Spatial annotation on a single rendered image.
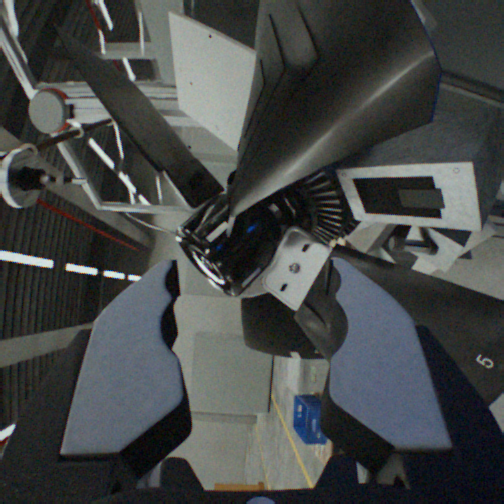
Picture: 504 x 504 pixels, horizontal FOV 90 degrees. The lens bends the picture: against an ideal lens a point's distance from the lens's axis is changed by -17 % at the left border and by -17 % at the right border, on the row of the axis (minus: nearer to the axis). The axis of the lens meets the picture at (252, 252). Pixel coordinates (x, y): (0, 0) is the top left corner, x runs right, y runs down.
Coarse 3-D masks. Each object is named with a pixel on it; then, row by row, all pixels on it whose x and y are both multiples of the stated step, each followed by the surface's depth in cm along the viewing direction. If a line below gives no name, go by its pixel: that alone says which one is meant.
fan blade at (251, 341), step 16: (256, 304) 49; (272, 304) 50; (256, 320) 53; (272, 320) 53; (288, 320) 53; (256, 336) 59; (272, 336) 57; (288, 336) 56; (304, 336) 56; (272, 352) 63; (288, 352) 61; (304, 352) 60
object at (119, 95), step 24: (72, 48) 29; (96, 72) 33; (120, 72) 44; (96, 96) 30; (120, 96) 37; (144, 96) 45; (120, 120) 33; (144, 120) 39; (144, 144) 36; (168, 144) 41
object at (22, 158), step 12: (0, 156) 32; (12, 156) 28; (24, 156) 30; (12, 168) 28; (0, 180) 28; (12, 180) 29; (12, 192) 29; (24, 192) 31; (36, 192) 33; (12, 204) 30; (24, 204) 31
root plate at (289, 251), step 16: (288, 240) 37; (304, 240) 36; (320, 240) 35; (288, 256) 37; (304, 256) 36; (320, 256) 35; (272, 272) 38; (288, 272) 37; (304, 272) 36; (272, 288) 38; (288, 288) 37; (304, 288) 36; (288, 304) 37
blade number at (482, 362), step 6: (480, 348) 24; (474, 354) 24; (480, 354) 24; (486, 354) 23; (468, 360) 24; (474, 360) 24; (480, 360) 24; (486, 360) 23; (492, 360) 23; (498, 360) 23; (480, 366) 24; (486, 366) 23; (492, 366) 23; (486, 372) 23; (492, 372) 23
